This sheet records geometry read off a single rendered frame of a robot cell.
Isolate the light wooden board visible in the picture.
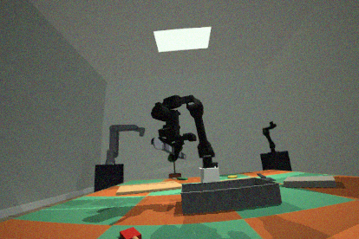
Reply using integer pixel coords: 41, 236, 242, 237
115, 181, 182, 196

